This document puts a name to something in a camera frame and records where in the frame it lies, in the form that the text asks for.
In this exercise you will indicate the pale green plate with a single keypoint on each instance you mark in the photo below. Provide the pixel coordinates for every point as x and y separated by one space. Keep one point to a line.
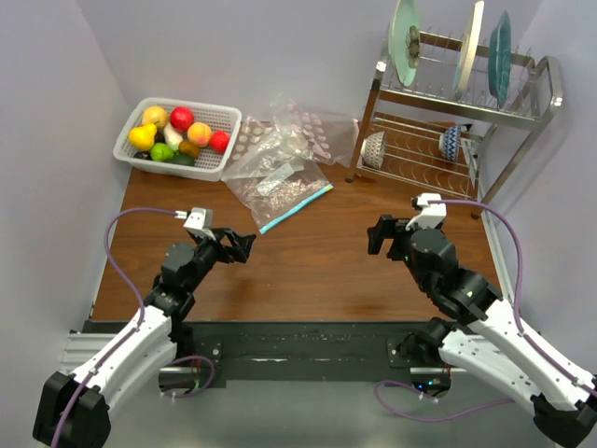
404 41

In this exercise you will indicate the orange peach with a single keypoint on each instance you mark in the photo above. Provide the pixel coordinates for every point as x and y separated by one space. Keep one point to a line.
199 133

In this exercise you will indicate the white cream plate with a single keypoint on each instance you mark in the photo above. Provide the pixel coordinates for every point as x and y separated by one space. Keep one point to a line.
468 51

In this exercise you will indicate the large red apple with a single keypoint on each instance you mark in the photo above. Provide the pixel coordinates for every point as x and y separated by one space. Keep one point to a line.
181 118

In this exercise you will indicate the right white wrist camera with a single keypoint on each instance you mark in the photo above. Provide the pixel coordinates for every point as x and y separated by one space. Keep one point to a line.
431 212

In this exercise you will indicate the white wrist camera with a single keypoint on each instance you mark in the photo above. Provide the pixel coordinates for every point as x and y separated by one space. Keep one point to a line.
431 212
199 222

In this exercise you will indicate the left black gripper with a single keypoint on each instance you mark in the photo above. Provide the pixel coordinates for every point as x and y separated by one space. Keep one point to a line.
238 249

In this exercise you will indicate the grey patterned bowl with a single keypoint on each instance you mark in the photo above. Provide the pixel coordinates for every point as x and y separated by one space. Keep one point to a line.
373 150

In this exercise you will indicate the white plastic basket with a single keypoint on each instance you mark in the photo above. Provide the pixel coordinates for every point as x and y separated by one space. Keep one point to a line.
208 166

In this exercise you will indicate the steel dish rack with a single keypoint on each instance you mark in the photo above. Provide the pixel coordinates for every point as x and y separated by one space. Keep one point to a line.
494 140

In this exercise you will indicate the teal glass plate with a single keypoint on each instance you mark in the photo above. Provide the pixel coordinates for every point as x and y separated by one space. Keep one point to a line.
499 60

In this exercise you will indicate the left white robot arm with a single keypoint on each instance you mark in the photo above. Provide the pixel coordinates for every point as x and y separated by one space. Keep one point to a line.
156 336

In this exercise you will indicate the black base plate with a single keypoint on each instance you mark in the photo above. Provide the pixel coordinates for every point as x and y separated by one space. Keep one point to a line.
305 352

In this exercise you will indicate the yellow apple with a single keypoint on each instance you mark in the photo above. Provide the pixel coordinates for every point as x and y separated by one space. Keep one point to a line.
155 115

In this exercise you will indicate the dark green avocado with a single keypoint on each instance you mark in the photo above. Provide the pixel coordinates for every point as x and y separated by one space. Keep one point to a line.
182 159

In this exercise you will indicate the green lime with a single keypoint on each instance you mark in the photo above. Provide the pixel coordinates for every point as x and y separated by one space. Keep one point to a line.
161 152

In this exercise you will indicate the yellow pear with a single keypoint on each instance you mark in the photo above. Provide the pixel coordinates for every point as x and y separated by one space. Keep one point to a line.
143 137

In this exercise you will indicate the blue zip top bag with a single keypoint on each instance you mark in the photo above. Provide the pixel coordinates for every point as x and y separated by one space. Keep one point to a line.
277 192

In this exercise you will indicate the brown kiwi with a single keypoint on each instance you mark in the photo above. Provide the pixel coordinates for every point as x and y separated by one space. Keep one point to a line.
189 148

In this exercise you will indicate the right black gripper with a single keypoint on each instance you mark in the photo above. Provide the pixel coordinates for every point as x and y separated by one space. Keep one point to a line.
387 227

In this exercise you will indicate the pile of spotted plastic bags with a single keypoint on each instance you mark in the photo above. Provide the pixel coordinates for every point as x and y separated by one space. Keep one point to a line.
324 135

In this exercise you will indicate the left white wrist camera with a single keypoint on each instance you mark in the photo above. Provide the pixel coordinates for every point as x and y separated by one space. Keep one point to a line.
199 222

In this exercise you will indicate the blue patterned bowl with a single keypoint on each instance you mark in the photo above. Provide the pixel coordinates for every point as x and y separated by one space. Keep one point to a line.
449 143

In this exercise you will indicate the small red fruit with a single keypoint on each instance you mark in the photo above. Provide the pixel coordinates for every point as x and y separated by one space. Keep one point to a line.
219 141

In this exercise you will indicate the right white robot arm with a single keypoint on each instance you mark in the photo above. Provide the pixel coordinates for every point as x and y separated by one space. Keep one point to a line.
481 335

